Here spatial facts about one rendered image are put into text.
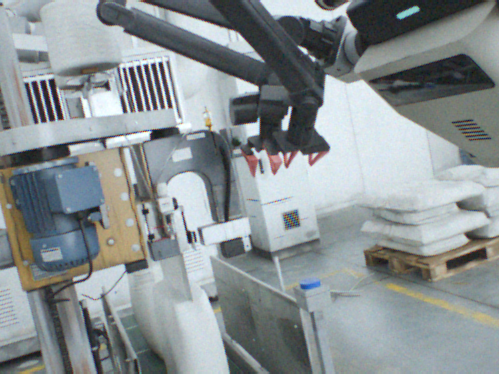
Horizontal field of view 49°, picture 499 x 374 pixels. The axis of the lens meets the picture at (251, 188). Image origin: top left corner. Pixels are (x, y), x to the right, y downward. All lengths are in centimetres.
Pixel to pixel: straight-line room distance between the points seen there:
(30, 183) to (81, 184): 12
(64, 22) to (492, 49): 89
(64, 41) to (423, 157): 597
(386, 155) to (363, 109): 62
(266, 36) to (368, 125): 562
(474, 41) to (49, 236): 95
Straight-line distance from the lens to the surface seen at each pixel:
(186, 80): 470
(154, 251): 152
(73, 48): 133
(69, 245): 130
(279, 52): 99
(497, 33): 97
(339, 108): 637
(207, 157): 154
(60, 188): 122
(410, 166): 686
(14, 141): 129
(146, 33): 123
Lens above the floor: 131
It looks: 6 degrees down
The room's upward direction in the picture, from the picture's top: 12 degrees counter-clockwise
